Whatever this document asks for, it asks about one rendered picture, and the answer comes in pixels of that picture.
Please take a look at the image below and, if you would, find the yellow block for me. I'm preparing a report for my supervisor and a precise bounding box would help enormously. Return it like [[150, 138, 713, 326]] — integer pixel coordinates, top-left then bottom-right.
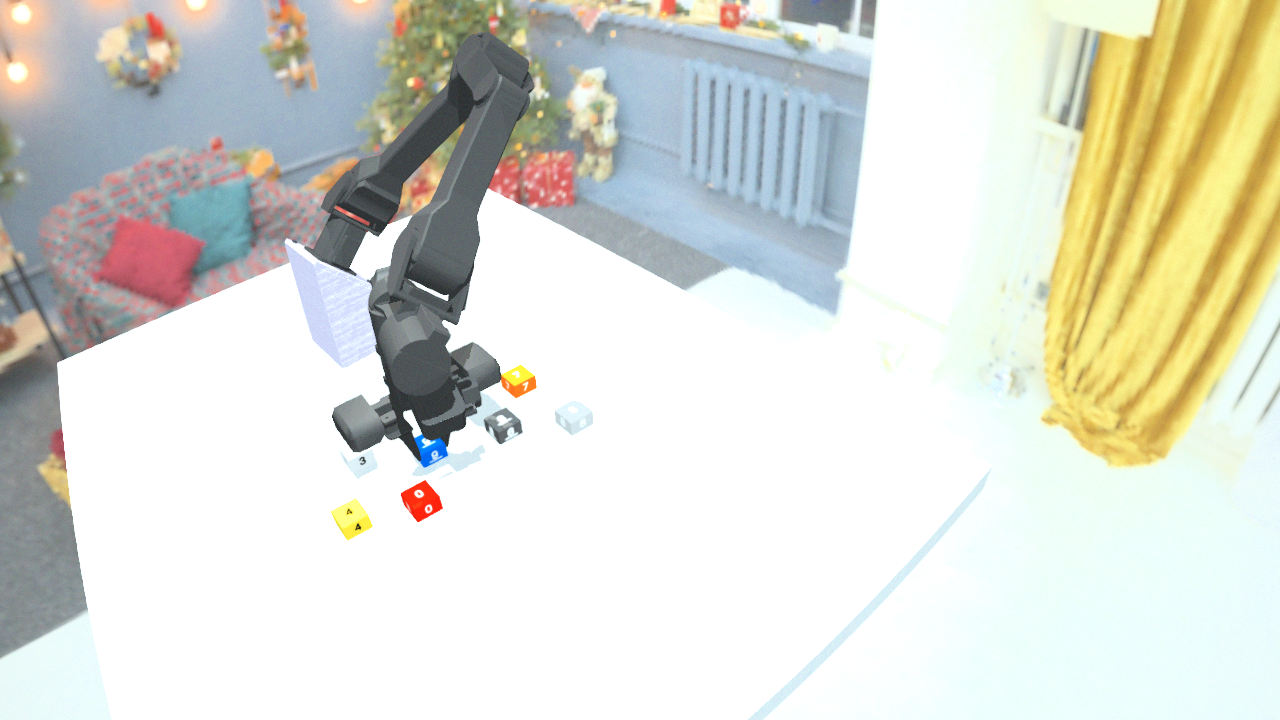
[[332, 498, 372, 541]]

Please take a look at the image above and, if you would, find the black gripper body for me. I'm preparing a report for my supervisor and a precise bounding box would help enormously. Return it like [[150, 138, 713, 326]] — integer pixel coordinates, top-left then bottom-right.
[[332, 341, 502, 454]]

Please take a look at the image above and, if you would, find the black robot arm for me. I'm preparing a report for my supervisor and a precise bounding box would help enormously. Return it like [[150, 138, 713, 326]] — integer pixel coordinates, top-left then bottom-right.
[[305, 31, 535, 441]]

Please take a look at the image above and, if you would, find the red block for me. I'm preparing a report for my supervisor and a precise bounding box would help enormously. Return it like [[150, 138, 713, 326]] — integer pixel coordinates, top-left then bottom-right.
[[401, 480, 443, 521]]

